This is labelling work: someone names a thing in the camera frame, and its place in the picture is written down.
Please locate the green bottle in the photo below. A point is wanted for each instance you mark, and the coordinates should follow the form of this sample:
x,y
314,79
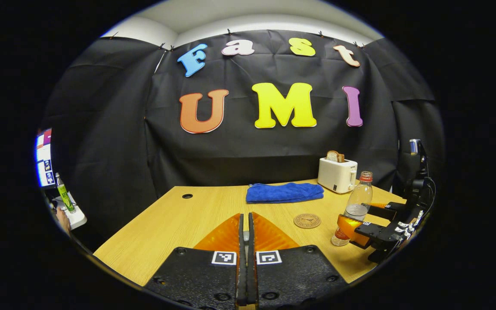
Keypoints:
x,y
63,193

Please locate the white box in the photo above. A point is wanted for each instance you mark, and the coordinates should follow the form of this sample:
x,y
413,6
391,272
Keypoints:
x,y
78,217

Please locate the white toaster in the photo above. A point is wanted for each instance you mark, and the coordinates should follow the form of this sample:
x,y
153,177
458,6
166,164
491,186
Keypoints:
x,y
336,174

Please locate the black backdrop cloth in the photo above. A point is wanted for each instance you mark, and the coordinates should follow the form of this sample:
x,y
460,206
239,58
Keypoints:
x,y
114,142

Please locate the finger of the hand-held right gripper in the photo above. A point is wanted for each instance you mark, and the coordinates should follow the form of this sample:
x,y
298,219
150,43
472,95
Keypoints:
x,y
392,212
379,234

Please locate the brown bread slice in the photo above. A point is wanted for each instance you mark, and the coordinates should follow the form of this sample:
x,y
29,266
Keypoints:
x,y
342,157

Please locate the computer monitor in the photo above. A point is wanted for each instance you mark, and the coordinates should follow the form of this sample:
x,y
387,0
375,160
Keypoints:
x,y
44,159

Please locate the blue towel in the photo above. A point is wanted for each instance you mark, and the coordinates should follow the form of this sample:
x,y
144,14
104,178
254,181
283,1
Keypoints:
x,y
282,193

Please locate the pale bread slice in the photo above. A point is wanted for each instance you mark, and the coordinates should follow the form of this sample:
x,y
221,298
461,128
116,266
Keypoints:
x,y
332,156

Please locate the clear plastic water bottle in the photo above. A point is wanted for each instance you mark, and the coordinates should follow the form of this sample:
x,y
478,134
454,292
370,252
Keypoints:
x,y
358,198

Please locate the round brown coaster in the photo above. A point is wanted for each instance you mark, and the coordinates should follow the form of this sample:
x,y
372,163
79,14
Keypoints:
x,y
307,221

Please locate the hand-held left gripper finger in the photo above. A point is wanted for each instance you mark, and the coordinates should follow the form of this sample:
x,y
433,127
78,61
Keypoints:
x,y
241,267
252,267

